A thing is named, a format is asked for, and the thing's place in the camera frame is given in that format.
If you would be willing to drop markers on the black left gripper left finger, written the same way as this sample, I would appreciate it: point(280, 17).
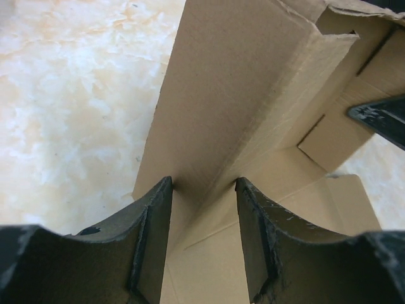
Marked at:
point(118, 260)

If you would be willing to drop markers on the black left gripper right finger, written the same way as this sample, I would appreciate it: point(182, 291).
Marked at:
point(290, 260)

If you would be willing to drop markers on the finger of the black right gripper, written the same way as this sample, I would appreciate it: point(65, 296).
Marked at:
point(385, 117)

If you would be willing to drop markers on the brown cardboard box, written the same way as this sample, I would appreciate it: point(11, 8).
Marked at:
point(260, 90)

